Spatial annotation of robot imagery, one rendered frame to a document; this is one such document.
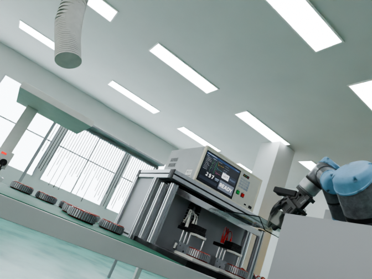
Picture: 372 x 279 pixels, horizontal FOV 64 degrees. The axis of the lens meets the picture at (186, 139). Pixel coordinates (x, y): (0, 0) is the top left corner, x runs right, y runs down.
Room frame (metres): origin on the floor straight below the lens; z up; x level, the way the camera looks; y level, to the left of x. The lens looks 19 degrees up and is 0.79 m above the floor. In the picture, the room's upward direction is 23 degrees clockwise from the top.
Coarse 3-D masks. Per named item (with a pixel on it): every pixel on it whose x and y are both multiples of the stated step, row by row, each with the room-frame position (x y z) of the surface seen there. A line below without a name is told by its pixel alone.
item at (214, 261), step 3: (213, 258) 1.62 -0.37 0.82; (216, 258) 1.60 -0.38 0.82; (210, 261) 1.63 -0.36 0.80; (213, 261) 1.61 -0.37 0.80; (216, 261) 1.60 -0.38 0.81; (219, 261) 1.61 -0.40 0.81; (222, 261) 1.61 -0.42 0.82; (225, 261) 1.63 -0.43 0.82; (210, 264) 1.62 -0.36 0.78; (213, 264) 1.60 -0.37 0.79; (216, 264) 1.60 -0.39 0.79; (219, 264) 1.61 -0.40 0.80; (222, 264) 1.62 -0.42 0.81; (225, 264) 1.63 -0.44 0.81; (219, 267) 1.61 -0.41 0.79; (222, 267) 1.62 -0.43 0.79
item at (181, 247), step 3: (174, 240) 1.53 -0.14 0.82; (174, 243) 1.52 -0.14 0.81; (177, 243) 1.50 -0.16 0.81; (180, 243) 1.49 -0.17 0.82; (183, 243) 1.50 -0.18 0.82; (177, 246) 1.49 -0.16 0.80; (180, 246) 1.49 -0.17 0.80; (183, 246) 1.50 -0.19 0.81; (186, 246) 1.51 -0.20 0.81; (171, 249) 1.53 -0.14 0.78; (174, 249) 1.50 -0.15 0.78; (177, 249) 1.49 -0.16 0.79; (180, 249) 1.50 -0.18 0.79; (183, 249) 1.50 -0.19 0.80; (186, 249) 1.51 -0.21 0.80; (183, 252) 1.51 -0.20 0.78
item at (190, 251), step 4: (188, 248) 1.38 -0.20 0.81; (192, 248) 1.36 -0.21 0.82; (188, 252) 1.37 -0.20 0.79; (192, 252) 1.36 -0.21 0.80; (196, 252) 1.34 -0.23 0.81; (200, 252) 1.34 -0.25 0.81; (204, 252) 1.35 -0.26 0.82; (192, 256) 1.35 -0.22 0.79; (196, 256) 1.34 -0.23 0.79; (200, 256) 1.34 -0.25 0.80; (204, 256) 1.34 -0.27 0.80; (208, 256) 1.36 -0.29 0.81; (200, 260) 1.35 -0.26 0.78; (204, 260) 1.35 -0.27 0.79; (208, 260) 1.36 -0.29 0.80
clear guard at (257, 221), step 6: (234, 216) 1.66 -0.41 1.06; (240, 216) 1.58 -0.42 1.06; (246, 216) 1.51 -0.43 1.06; (252, 216) 1.44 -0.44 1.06; (258, 216) 1.39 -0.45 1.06; (246, 222) 1.67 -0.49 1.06; (252, 222) 1.59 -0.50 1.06; (258, 222) 1.53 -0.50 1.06; (264, 222) 1.38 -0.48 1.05; (264, 228) 1.34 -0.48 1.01; (270, 228) 1.38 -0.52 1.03; (276, 234) 1.38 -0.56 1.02
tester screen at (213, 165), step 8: (208, 152) 1.48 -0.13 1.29; (208, 160) 1.49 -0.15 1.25; (216, 160) 1.51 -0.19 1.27; (208, 168) 1.50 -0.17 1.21; (216, 168) 1.52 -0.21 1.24; (224, 168) 1.54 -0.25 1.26; (232, 168) 1.57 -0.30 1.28; (216, 176) 1.53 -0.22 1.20; (232, 176) 1.57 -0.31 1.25; (232, 184) 1.58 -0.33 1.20; (232, 192) 1.59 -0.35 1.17
